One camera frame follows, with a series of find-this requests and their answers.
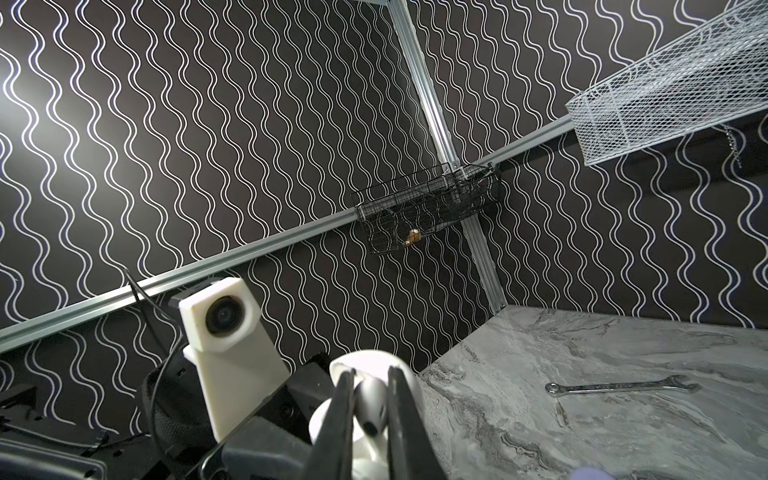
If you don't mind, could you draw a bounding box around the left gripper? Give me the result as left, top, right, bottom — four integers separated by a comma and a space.
185, 353, 334, 479

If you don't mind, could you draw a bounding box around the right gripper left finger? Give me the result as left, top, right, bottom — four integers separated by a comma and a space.
299, 369, 355, 480

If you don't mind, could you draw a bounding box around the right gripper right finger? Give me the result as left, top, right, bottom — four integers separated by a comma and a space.
387, 367, 447, 480

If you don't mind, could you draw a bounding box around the white round earbud case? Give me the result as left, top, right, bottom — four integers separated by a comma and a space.
329, 350, 424, 479

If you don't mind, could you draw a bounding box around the purple earbud case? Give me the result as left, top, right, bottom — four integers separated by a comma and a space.
568, 467, 615, 480

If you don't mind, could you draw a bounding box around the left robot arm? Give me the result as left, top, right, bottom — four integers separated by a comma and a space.
1, 353, 332, 479

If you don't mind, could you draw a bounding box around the silver wrench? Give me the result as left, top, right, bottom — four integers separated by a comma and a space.
544, 375, 701, 397

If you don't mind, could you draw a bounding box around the white mesh basket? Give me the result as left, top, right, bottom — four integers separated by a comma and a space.
566, 1, 767, 165

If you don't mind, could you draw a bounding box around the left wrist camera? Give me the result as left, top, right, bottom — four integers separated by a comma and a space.
169, 277, 290, 441

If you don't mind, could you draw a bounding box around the black wire basket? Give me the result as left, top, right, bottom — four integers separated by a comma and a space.
351, 164, 501, 254

